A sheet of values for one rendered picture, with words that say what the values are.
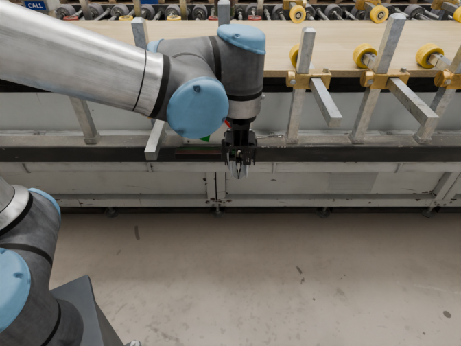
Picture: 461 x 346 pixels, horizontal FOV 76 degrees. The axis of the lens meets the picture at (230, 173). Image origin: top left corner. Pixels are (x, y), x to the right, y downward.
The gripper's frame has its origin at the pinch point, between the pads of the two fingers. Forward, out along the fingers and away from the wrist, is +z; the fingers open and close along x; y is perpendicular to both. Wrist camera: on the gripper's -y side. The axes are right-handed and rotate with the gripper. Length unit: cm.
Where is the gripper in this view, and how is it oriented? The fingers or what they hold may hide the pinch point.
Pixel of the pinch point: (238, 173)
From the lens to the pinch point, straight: 79.1
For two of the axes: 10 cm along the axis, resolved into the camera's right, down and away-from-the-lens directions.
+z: 0.0, 7.5, 6.6
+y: 0.0, 6.6, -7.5
